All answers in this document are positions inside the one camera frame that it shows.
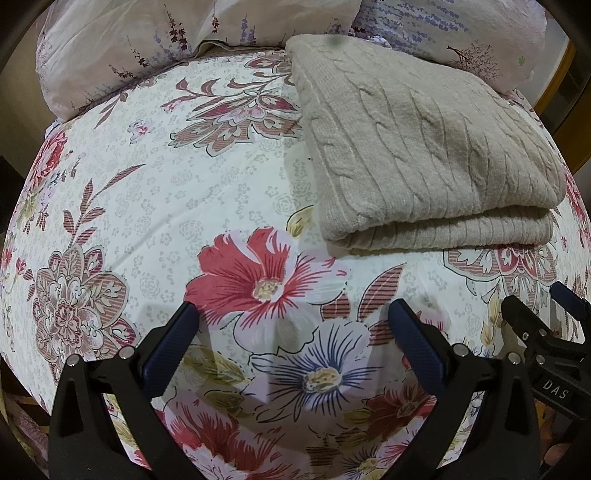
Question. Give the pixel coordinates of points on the floral bed sheet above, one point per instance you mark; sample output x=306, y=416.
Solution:
x=184, y=207

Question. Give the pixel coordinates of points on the yellow wooden frame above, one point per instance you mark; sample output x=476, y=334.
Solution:
x=557, y=78

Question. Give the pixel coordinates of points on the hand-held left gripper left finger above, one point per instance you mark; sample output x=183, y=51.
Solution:
x=171, y=339

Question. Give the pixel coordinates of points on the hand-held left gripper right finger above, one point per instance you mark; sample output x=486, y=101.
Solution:
x=415, y=341

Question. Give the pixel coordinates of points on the purple floral pillow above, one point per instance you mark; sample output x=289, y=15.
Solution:
x=461, y=32

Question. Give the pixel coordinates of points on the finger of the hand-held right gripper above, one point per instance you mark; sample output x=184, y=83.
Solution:
x=524, y=318
x=572, y=301

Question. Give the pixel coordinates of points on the pink floral pillow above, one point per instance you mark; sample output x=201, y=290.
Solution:
x=134, y=41

